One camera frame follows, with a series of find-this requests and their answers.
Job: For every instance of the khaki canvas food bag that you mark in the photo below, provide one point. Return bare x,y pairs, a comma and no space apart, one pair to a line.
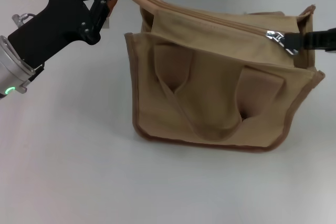
210,90

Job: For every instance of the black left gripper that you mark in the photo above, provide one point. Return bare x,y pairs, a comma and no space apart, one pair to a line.
57,22

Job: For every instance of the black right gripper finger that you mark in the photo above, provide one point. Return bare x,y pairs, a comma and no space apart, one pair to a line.
315,40

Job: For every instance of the silver zipper pull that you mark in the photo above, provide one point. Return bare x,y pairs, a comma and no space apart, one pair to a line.
278,37

